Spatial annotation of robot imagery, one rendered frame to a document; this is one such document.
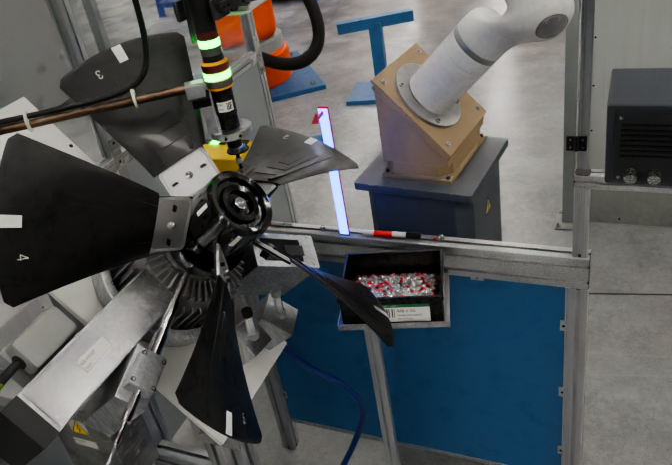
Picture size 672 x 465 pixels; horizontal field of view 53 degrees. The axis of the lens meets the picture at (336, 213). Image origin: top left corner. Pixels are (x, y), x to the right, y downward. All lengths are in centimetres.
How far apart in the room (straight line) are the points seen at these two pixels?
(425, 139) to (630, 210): 166
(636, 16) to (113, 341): 222
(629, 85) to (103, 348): 97
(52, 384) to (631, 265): 237
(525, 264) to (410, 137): 40
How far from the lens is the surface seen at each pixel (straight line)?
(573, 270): 152
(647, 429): 234
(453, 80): 158
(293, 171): 125
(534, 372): 176
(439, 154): 161
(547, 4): 142
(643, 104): 127
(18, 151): 99
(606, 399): 240
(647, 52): 283
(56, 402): 103
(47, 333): 109
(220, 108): 113
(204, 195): 108
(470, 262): 156
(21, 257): 99
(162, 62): 123
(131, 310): 111
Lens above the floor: 174
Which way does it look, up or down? 31 degrees down
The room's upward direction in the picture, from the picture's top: 10 degrees counter-clockwise
